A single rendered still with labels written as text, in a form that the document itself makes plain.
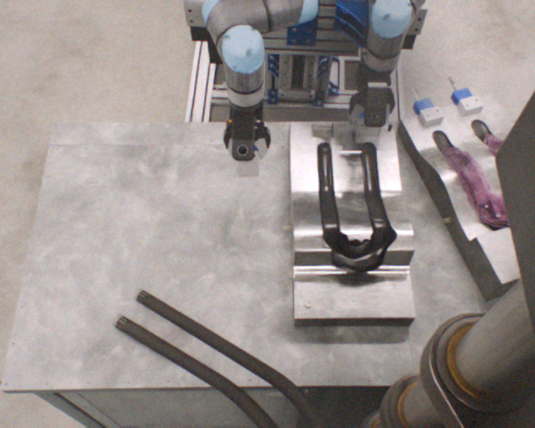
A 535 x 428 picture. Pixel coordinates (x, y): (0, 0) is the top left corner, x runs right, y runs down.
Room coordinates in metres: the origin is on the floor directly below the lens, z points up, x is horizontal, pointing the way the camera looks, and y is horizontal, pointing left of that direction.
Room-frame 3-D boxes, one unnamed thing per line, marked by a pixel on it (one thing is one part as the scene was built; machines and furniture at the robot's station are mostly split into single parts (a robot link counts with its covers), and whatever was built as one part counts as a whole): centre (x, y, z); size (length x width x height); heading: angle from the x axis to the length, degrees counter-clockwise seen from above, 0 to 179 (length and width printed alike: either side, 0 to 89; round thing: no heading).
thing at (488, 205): (0.76, -0.54, 0.90); 0.26 x 0.18 x 0.08; 18
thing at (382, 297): (0.67, -0.19, 0.87); 0.50 x 0.26 x 0.14; 0
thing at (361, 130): (0.94, -0.25, 0.89); 0.13 x 0.05 x 0.05; 0
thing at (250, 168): (0.82, 0.04, 0.93); 0.13 x 0.05 x 0.05; 0
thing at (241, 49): (0.80, 0.04, 1.25); 0.09 x 0.08 x 0.11; 21
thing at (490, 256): (0.76, -0.55, 0.86); 0.50 x 0.26 x 0.11; 18
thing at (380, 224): (0.68, -0.20, 0.92); 0.35 x 0.16 x 0.09; 0
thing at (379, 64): (0.92, -0.24, 1.13); 0.08 x 0.08 x 0.05
